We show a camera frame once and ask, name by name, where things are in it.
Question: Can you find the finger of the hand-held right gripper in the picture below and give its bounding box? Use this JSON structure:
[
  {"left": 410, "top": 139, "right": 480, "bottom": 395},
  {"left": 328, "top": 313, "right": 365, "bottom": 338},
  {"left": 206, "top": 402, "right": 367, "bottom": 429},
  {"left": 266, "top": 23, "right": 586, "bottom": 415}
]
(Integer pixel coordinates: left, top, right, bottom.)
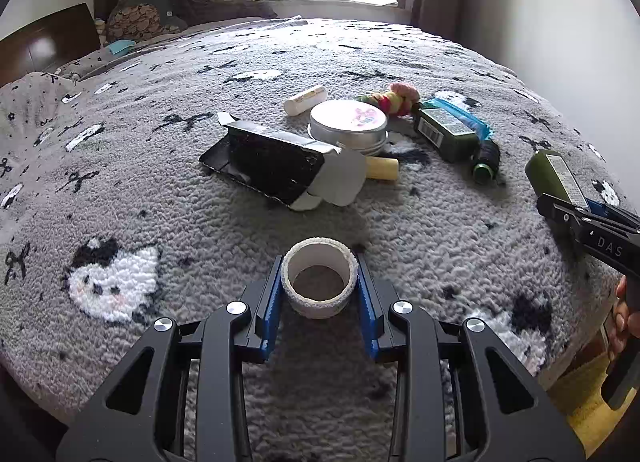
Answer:
[
  {"left": 586, "top": 199, "right": 640, "bottom": 230},
  {"left": 537, "top": 193, "right": 601, "bottom": 243}
]

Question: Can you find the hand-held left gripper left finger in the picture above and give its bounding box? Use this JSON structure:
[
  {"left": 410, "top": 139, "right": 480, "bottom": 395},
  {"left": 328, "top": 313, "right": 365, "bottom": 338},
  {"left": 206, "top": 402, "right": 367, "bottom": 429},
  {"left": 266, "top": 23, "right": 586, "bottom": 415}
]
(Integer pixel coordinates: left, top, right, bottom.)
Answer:
[{"left": 55, "top": 256, "right": 288, "bottom": 462}]

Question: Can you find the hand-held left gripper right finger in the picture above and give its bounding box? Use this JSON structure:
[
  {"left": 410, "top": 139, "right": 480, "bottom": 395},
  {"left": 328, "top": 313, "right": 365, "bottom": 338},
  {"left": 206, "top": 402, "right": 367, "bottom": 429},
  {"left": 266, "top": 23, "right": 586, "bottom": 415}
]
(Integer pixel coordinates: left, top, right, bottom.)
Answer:
[{"left": 354, "top": 254, "right": 586, "bottom": 462}]

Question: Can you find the dark green bottle white label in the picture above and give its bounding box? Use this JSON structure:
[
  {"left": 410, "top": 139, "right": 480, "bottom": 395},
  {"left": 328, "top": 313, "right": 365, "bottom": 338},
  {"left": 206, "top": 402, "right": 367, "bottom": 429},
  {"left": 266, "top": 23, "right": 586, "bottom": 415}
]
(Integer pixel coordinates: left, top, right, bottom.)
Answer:
[{"left": 525, "top": 148, "right": 591, "bottom": 210}]

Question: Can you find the white tape roll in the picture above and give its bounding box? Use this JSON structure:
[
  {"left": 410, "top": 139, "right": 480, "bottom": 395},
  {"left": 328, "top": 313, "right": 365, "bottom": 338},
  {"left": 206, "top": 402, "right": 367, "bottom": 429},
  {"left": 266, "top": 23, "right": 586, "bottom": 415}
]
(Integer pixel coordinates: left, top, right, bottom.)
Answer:
[{"left": 281, "top": 237, "right": 359, "bottom": 320}]

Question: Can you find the blue plastic packet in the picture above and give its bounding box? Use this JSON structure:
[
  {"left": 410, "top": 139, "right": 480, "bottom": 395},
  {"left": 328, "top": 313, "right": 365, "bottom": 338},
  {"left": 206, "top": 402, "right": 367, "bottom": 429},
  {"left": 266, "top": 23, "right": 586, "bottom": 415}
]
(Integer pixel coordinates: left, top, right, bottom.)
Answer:
[{"left": 425, "top": 98, "right": 493, "bottom": 140}]

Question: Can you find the pale yellow stick tube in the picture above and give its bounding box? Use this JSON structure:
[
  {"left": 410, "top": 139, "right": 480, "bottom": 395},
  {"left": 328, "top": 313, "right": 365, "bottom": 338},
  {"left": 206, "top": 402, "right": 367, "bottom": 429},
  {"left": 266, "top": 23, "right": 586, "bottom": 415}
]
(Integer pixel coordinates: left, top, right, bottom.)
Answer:
[{"left": 365, "top": 156, "right": 400, "bottom": 182}]

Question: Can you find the black carton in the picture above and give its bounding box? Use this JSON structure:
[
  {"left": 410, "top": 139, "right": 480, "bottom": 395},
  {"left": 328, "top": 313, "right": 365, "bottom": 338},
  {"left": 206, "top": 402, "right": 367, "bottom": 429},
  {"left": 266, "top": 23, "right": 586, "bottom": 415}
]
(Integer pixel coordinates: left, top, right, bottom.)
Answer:
[{"left": 198, "top": 112, "right": 368, "bottom": 213}]

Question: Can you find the round metal tin white lid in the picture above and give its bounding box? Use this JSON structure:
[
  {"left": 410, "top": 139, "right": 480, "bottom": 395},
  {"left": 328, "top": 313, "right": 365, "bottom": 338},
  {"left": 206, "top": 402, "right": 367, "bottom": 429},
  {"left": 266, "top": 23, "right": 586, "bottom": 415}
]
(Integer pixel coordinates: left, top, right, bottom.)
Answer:
[{"left": 306, "top": 100, "right": 390, "bottom": 155}]

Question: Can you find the colourful plush toy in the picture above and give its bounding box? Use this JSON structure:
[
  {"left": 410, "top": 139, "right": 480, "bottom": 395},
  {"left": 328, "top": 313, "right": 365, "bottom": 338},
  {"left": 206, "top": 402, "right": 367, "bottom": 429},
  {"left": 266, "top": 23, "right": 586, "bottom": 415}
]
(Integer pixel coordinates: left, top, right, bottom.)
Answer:
[{"left": 356, "top": 82, "right": 422, "bottom": 118}]

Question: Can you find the white lip balm tube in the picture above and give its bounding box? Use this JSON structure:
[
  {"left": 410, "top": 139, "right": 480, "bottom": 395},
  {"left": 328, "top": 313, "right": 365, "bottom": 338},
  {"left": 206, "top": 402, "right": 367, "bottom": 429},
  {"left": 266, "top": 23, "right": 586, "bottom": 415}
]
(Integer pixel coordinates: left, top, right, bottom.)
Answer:
[{"left": 283, "top": 84, "right": 327, "bottom": 117}]

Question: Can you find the person's right hand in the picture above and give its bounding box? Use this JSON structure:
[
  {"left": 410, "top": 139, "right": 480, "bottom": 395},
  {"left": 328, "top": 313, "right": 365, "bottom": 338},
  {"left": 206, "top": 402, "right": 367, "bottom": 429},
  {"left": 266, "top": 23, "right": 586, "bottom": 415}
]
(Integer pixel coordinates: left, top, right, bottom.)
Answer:
[{"left": 612, "top": 276, "right": 629, "bottom": 343}]

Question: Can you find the grey printed blanket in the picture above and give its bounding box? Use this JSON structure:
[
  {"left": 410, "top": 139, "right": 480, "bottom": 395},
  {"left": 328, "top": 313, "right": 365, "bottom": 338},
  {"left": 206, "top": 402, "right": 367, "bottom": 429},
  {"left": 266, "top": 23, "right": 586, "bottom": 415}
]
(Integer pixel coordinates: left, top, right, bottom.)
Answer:
[{"left": 0, "top": 17, "right": 626, "bottom": 462}]

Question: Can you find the brown patterned pillow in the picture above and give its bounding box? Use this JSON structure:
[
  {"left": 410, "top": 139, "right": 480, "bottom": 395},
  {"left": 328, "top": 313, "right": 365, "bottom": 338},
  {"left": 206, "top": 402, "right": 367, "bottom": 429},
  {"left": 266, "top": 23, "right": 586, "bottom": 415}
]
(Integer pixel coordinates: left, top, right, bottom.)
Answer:
[{"left": 106, "top": 0, "right": 187, "bottom": 43}]

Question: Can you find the grey dotted pillow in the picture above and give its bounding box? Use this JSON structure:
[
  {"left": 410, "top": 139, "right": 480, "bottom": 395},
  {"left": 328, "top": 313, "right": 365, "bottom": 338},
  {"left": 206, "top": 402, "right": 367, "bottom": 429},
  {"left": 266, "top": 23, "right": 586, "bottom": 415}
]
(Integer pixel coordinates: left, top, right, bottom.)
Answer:
[{"left": 0, "top": 49, "right": 108, "bottom": 153}]

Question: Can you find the dark wooden headboard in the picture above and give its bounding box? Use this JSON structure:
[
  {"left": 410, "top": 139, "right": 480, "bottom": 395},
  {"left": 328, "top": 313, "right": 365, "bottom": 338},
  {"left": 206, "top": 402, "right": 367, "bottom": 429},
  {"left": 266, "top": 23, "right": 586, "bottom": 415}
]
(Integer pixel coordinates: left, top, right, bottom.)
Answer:
[{"left": 0, "top": 3, "right": 103, "bottom": 88}]

